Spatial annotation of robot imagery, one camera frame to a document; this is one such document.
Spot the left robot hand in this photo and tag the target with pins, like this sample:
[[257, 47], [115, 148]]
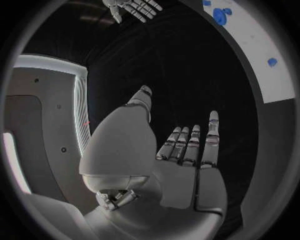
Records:
[[122, 146]]

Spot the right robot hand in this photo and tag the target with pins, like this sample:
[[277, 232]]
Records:
[[140, 8]]

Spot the blue gear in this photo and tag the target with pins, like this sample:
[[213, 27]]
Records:
[[220, 16]]

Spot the white task board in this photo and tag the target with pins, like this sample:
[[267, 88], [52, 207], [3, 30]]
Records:
[[253, 46]]

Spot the small blue peg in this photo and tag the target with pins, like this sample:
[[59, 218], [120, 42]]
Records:
[[206, 2]]

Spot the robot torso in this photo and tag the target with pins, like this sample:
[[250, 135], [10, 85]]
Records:
[[54, 121]]

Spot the short blue cylinder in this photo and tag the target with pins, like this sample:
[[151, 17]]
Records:
[[272, 62]]

